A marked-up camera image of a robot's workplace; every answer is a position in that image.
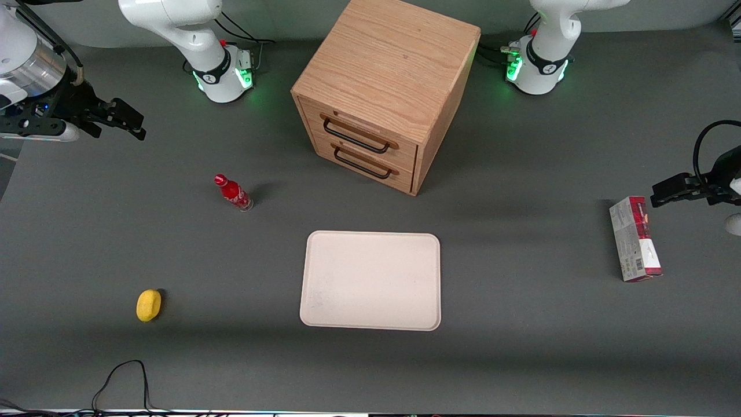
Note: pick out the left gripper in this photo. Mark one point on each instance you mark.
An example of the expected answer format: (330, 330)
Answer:
(722, 175)

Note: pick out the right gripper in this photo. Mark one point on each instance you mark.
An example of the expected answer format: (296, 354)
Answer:
(74, 101)

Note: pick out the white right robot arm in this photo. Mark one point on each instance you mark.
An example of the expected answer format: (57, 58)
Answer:
(197, 35)

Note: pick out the wooden drawer cabinet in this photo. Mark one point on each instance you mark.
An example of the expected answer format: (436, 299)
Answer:
(388, 63)

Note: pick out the grey and red carton box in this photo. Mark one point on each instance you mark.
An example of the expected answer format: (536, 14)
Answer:
(634, 240)

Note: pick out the red soda bottle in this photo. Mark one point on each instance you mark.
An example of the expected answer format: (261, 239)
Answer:
(233, 192)

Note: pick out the yellow lemon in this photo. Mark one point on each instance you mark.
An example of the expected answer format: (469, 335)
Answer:
(148, 305)

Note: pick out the beige plastic tray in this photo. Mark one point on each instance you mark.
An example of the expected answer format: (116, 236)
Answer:
(370, 281)

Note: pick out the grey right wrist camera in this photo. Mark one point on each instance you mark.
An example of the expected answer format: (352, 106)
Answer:
(52, 135)

